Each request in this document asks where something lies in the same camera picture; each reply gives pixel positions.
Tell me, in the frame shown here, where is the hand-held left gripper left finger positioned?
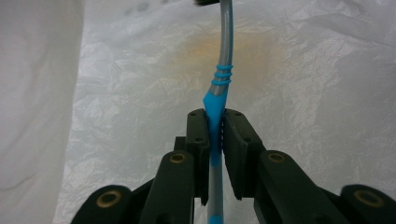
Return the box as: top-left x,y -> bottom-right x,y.
173,107 -> 211,207

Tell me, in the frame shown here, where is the blue toothbrush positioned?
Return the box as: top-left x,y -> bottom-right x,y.
194,0 -> 235,224

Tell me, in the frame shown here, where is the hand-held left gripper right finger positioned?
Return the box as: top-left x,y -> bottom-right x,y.
221,107 -> 267,201

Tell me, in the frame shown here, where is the clear smiley plastic bag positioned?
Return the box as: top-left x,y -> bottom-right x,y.
0,0 -> 396,224

